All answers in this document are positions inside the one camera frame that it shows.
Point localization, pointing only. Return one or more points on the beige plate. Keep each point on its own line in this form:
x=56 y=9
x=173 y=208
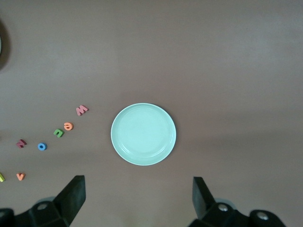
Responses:
x=0 y=45

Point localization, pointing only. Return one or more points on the orange foam letter v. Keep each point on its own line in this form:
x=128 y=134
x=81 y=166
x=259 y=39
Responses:
x=20 y=179

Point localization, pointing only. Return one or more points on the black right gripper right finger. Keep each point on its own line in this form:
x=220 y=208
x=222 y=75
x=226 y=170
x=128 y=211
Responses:
x=201 y=198

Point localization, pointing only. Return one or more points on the orange foam letter e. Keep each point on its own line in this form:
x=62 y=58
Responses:
x=68 y=128

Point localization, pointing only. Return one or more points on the light green plate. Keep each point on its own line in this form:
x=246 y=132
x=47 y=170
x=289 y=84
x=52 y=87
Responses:
x=143 y=134

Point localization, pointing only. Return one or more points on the brown table cover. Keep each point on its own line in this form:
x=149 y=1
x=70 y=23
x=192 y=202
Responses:
x=151 y=59

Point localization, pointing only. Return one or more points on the dark red foam letter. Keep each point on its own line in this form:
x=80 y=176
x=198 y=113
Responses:
x=21 y=143

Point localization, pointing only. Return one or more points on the yellow foam letter k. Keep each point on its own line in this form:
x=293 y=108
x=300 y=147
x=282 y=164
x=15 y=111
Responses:
x=1 y=177

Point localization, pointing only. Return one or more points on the blue foam letter o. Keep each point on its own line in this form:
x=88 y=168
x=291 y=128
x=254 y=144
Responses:
x=38 y=146

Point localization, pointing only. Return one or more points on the green foam letter u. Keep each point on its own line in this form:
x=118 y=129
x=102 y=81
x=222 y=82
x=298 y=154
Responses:
x=56 y=133

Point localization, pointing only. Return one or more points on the pink foam letter w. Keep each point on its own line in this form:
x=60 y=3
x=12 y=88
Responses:
x=81 y=110

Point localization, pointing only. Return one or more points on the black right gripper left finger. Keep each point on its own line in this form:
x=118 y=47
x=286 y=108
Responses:
x=73 y=196

